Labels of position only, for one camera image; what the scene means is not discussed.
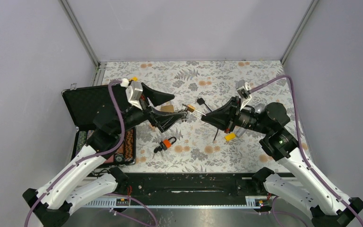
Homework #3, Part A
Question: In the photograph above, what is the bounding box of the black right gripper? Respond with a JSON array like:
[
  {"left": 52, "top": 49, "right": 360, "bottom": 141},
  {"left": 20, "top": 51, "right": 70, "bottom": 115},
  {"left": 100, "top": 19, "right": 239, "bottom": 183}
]
[{"left": 201, "top": 96, "right": 271, "bottom": 134}]

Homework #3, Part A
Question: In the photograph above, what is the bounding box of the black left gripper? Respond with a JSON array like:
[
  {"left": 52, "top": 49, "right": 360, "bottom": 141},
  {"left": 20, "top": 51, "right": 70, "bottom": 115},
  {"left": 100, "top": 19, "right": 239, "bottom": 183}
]
[{"left": 114, "top": 83, "right": 185, "bottom": 134}]

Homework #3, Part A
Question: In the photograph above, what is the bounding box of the large brass padlock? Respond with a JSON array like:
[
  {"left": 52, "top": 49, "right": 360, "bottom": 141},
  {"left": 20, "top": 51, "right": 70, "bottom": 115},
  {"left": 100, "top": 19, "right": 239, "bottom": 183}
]
[{"left": 160, "top": 105, "right": 175, "bottom": 113}]

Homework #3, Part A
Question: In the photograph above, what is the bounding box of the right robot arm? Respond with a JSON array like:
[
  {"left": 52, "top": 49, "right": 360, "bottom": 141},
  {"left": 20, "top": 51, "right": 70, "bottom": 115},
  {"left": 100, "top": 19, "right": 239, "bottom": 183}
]
[{"left": 201, "top": 97, "right": 363, "bottom": 227}]

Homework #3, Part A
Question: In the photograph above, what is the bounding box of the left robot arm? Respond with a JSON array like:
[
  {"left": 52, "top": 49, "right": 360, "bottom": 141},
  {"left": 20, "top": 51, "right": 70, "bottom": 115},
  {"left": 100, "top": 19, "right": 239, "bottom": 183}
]
[{"left": 23, "top": 79, "right": 188, "bottom": 227}]

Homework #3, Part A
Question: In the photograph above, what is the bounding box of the grey marker yellow cap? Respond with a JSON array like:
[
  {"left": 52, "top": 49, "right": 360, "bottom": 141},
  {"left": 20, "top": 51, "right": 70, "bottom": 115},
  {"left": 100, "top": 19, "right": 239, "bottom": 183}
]
[{"left": 225, "top": 104, "right": 265, "bottom": 141}]

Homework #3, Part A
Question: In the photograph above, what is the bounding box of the floral table cloth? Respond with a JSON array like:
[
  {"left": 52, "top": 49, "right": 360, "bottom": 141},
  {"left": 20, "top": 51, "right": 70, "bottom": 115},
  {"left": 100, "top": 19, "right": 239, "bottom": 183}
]
[{"left": 102, "top": 61, "right": 286, "bottom": 173}]

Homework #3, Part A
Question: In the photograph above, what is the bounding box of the small orange black padlock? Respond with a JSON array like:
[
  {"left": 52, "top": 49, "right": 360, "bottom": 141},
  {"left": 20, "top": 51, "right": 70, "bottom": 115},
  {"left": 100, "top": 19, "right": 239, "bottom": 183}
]
[{"left": 152, "top": 137, "right": 177, "bottom": 158}]

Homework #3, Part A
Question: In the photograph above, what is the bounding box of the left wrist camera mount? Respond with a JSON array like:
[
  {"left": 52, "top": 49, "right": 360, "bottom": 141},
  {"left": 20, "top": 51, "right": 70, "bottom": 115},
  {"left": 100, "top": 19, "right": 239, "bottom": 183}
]
[{"left": 126, "top": 81, "right": 143, "bottom": 110}]

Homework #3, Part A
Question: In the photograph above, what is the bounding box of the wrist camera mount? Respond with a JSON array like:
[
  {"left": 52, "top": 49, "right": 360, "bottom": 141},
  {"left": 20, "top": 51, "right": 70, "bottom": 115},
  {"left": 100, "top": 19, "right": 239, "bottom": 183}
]
[
  {"left": 126, "top": 81, "right": 143, "bottom": 110},
  {"left": 235, "top": 79, "right": 252, "bottom": 110}
]

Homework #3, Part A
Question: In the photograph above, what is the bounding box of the black cord with fob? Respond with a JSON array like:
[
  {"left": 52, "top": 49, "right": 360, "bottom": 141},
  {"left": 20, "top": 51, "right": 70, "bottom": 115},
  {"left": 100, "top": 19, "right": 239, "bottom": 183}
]
[{"left": 196, "top": 97, "right": 220, "bottom": 144}]

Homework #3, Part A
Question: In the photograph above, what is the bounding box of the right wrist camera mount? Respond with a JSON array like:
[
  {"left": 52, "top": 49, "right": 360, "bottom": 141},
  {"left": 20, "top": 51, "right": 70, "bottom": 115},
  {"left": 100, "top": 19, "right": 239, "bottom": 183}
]
[{"left": 235, "top": 79, "right": 252, "bottom": 110}]

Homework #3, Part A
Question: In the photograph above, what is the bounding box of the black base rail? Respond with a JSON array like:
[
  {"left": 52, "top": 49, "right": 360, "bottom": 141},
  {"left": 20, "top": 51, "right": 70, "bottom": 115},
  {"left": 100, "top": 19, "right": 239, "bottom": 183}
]
[{"left": 84, "top": 171, "right": 307, "bottom": 209}]

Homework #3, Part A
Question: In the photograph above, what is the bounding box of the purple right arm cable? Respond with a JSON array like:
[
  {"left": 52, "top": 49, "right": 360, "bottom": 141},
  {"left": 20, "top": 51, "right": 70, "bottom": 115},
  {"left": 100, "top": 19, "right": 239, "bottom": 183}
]
[{"left": 250, "top": 74, "right": 363, "bottom": 227}]

